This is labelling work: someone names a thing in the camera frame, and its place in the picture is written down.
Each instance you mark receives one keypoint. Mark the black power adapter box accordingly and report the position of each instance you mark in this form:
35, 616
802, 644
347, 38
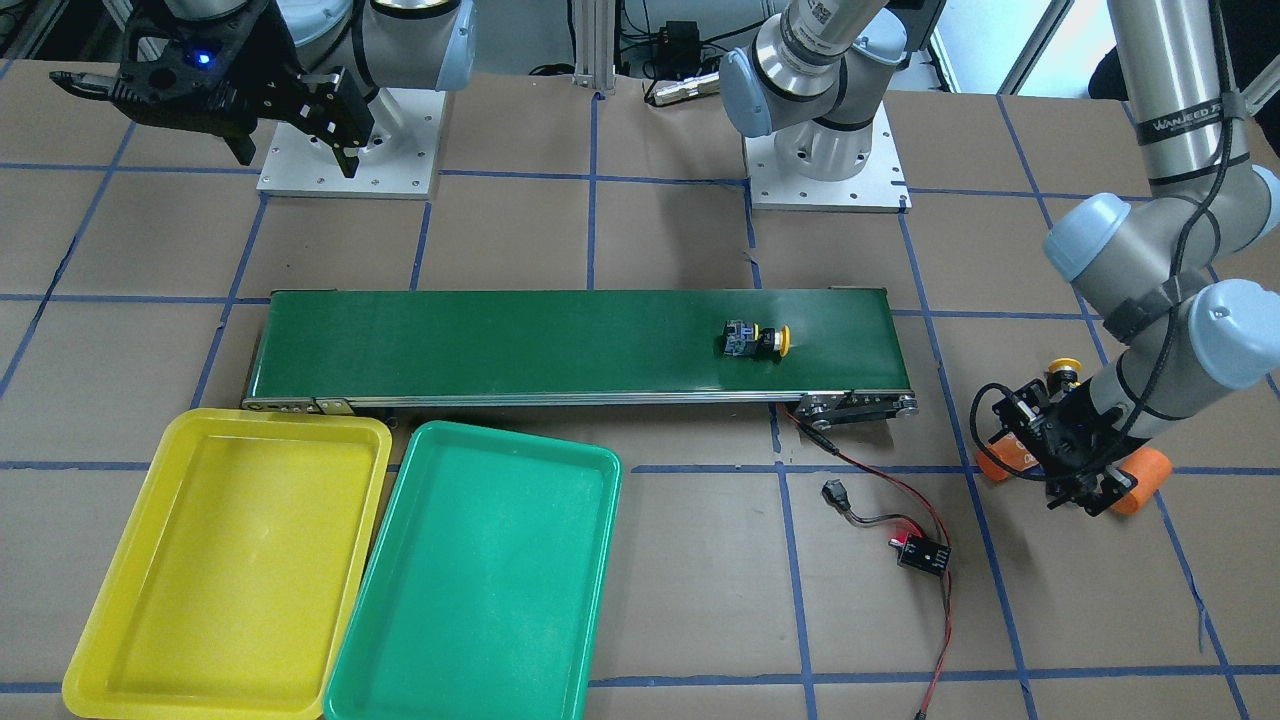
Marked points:
677, 50

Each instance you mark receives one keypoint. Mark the yellow plastic tray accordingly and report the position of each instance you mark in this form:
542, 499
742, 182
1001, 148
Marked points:
233, 582

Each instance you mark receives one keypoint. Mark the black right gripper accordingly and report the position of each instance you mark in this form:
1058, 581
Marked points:
262, 52

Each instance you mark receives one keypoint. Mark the aluminium frame post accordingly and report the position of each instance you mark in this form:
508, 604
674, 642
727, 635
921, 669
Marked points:
594, 27

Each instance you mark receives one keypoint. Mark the plain orange cylinder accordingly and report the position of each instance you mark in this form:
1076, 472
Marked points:
1149, 468

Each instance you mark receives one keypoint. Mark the green plastic tray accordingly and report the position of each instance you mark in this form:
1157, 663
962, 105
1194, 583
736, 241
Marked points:
482, 592

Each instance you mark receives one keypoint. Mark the orange cylinder with print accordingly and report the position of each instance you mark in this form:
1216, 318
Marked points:
1004, 449

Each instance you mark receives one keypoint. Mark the green conveyor belt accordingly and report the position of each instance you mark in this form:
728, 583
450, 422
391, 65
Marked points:
331, 351

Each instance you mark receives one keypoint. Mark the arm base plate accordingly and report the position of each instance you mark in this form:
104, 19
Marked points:
398, 162
814, 168

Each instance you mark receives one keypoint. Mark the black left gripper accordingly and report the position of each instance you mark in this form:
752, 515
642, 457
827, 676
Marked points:
1091, 417

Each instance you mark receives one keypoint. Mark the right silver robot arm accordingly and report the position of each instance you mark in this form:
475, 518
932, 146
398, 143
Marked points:
427, 45

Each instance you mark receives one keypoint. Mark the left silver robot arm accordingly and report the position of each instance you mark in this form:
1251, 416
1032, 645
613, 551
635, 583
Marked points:
813, 78

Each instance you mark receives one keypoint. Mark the yellow push button switch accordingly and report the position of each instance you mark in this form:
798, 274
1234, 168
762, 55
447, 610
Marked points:
748, 339

